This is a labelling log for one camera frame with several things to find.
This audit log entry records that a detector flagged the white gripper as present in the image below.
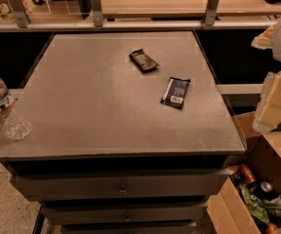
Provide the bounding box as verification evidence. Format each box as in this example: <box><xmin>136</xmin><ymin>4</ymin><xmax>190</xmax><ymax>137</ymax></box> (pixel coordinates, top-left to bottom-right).
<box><xmin>251</xmin><ymin>17</ymin><xmax>281</xmax><ymax>133</ymax></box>

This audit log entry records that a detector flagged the cardboard box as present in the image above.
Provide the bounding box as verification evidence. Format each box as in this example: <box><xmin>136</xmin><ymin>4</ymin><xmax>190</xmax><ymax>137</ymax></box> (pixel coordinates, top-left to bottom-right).
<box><xmin>208</xmin><ymin>112</ymin><xmax>281</xmax><ymax>234</ymax></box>

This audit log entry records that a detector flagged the red soda can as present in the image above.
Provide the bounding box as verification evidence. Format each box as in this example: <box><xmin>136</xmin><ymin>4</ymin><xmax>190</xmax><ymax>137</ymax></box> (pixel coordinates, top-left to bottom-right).
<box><xmin>238</xmin><ymin>164</ymin><xmax>257</xmax><ymax>184</ymax></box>

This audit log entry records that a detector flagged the dark soda can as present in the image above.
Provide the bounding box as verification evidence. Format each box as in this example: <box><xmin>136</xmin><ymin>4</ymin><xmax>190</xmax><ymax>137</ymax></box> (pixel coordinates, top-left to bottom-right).
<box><xmin>254</xmin><ymin>181</ymin><xmax>276</xmax><ymax>200</ymax></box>

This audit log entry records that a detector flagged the black snack bar wrapper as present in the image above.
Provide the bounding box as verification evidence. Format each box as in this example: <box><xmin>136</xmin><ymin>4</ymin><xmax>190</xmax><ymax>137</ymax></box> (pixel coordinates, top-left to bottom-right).
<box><xmin>129</xmin><ymin>49</ymin><xmax>159</xmax><ymax>73</ymax></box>

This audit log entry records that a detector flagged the green snack bag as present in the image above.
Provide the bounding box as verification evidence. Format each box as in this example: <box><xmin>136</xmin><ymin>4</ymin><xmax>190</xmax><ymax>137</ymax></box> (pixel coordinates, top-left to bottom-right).
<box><xmin>238</xmin><ymin>184</ymin><xmax>269</xmax><ymax>226</ymax></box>

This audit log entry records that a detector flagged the grey drawer cabinet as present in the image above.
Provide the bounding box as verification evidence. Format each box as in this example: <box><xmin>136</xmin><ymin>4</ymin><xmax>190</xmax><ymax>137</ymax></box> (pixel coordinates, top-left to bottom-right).
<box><xmin>0</xmin><ymin>32</ymin><xmax>244</xmax><ymax>234</ymax></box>

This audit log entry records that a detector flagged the clear plastic water bottle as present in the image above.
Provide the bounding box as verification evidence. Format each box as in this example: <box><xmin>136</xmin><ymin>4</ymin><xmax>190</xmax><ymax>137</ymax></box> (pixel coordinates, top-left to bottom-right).
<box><xmin>0</xmin><ymin>78</ymin><xmax>32</xmax><ymax>140</ymax></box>

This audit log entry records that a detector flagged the wooden shelf with rail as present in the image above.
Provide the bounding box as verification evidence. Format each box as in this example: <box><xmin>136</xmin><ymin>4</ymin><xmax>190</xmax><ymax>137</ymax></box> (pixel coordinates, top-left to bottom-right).
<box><xmin>0</xmin><ymin>0</ymin><xmax>281</xmax><ymax>33</ymax></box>

